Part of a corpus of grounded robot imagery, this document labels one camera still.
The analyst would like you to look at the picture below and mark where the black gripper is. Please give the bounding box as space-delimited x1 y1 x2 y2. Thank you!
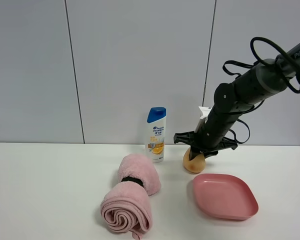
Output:
173 107 238 160

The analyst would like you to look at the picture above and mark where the yellow orange mango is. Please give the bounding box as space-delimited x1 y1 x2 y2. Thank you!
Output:
183 147 206 174

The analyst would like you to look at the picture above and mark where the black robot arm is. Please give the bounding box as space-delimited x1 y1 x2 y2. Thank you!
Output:
173 37 300 161

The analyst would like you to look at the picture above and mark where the pink plastic plate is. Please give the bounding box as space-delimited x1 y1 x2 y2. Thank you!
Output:
192 173 259 221

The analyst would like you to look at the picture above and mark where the white blue shampoo bottle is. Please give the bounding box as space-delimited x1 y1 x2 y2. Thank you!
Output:
145 107 167 163

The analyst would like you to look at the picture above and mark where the black band on towel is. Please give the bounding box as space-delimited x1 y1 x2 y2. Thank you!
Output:
121 176 144 188

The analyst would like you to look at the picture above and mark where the rolled pink towel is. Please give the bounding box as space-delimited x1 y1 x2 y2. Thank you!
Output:
100 153 162 240

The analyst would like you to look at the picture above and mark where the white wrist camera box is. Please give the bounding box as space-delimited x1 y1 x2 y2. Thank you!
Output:
194 106 212 133

